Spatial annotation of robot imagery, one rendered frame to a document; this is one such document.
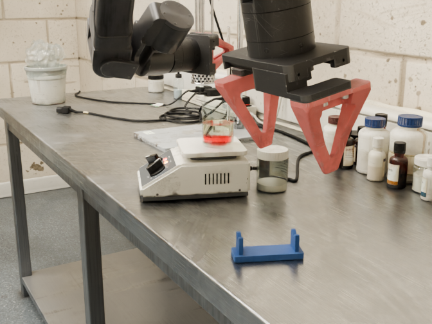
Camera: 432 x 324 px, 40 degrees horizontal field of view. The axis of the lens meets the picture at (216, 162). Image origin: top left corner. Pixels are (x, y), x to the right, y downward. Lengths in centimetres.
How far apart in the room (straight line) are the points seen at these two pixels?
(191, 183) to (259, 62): 60
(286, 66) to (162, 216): 59
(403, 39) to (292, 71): 96
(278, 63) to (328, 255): 46
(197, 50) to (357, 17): 60
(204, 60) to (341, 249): 38
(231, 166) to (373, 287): 39
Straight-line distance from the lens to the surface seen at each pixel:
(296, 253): 85
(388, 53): 144
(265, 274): 81
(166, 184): 106
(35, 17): 345
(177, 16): 91
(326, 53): 48
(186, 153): 106
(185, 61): 98
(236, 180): 108
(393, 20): 143
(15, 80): 345
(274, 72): 47
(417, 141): 121
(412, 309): 76
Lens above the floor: 111
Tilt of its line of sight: 16 degrees down
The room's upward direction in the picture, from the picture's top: straight up
